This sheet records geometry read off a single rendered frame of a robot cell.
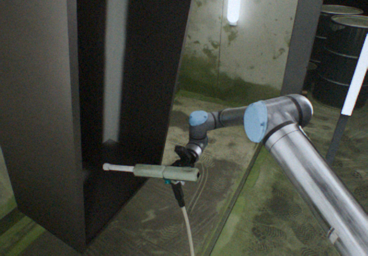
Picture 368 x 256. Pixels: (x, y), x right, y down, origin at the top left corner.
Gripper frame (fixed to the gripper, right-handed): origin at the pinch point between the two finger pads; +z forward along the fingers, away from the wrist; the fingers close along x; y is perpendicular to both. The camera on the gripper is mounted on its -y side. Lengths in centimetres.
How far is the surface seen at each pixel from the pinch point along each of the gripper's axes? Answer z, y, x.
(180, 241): -12, 56, 13
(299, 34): -179, -16, -44
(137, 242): -2, 52, 35
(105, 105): -22, -25, 43
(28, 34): 37, -70, 3
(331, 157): -94, 50, -67
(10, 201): 13, 20, 106
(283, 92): -180, 38, -29
